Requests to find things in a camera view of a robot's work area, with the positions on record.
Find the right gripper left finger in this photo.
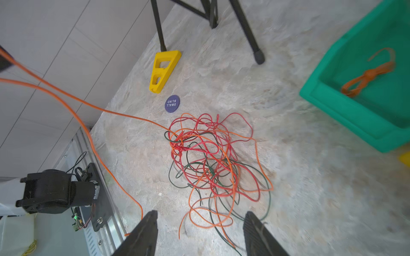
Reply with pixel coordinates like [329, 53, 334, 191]
[112, 210, 158, 256]

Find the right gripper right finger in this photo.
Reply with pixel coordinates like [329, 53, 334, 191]
[243, 211, 289, 256]

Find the orange cable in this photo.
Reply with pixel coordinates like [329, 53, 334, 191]
[341, 47, 396, 98]
[0, 47, 274, 241]

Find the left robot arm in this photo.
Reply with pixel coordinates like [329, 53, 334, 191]
[1, 169, 100, 217]

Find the left green circuit board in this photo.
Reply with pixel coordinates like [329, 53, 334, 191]
[71, 207, 84, 231]

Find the purple round token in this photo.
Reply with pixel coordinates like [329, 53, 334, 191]
[164, 95, 180, 113]

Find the yellow plastic bin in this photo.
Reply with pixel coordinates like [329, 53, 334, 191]
[398, 151, 410, 167]

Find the yellow triangular plastic block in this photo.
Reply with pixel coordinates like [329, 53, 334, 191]
[149, 51, 182, 94]

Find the green plastic bin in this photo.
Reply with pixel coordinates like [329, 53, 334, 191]
[300, 1, 410, 153]

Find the black perforated music stand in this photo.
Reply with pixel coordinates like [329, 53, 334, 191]
[150, 0, 265, 65]

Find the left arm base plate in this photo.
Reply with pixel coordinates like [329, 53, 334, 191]
[80, 163, 114, 232]

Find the dark green cable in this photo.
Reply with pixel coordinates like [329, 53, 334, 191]
[164, 130, 272, 256]

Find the aluminium mounting rail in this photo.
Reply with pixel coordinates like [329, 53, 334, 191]
[54, 129, 125, 256]

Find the coiled orange cable in bin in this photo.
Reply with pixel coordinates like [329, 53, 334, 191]
[341, 47, 396, 98]

